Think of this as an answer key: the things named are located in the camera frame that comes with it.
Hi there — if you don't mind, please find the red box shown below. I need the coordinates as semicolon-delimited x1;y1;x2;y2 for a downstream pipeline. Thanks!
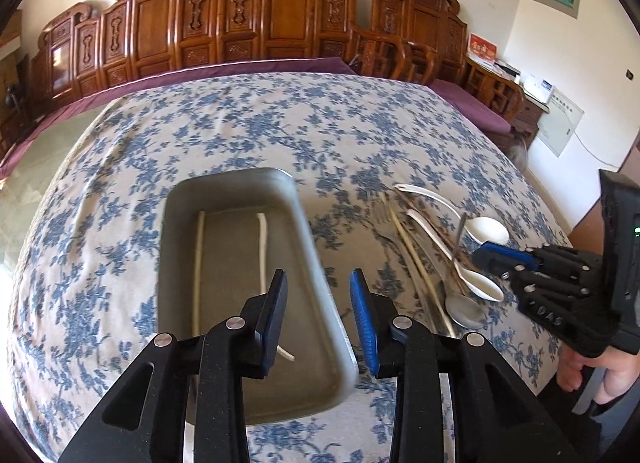
466;33;500;60

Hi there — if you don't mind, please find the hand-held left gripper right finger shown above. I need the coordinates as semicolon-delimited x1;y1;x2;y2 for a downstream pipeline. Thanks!
349;268;581;463

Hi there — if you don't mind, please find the purple tablecloth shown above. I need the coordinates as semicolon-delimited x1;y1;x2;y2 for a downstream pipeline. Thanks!
0;57;513;178

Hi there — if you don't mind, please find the grey metal tray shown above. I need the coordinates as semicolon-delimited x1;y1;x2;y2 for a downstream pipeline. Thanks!
159;168;360;426

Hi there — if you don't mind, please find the white ceramic spoon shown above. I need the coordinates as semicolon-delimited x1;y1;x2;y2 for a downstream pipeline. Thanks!
394;184;509;247

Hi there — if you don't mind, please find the wooden armchair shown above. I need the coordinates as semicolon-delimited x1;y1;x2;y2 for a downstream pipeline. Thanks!
400;40;442;86
351;27;413;81
462;57;526;130

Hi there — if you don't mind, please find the white and blue carton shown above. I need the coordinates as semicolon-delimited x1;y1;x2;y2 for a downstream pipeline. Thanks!
519;71;554;104

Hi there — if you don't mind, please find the metal spoon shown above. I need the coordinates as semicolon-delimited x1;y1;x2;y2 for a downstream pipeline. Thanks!
444;213;489;330

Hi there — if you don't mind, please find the white electrical panel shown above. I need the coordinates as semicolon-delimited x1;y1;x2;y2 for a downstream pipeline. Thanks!
537;85;585;158

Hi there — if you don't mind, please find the white cable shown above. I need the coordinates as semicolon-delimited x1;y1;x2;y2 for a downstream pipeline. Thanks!
575;132;622;174

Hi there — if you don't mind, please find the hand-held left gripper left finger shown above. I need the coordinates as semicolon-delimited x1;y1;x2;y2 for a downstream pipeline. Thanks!
59;268;289;463

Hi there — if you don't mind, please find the wooden side cabinet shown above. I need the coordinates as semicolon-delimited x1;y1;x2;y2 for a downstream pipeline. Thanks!
514;93;547;140

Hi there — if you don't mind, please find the white electric fan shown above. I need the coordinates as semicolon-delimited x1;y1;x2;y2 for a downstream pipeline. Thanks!
509;135;532;174

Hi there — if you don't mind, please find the blue floral tablecloth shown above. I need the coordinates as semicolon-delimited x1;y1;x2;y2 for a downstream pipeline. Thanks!
7;74;573;463

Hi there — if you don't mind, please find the white chopstick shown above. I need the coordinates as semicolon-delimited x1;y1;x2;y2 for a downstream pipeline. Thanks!
256;213;296;361
192;211;207;339

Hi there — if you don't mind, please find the person's right hand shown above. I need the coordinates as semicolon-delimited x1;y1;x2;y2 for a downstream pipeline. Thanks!
556;348;640;406

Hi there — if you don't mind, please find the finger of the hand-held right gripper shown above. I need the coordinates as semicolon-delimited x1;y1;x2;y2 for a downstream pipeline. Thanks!
500;266;619;359
472;241;604;285

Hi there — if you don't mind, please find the carved wooden bench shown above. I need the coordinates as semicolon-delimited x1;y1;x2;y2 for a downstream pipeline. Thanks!
31;2;106;106
371;0;470;78
100;0;223;81
220;0;361;64

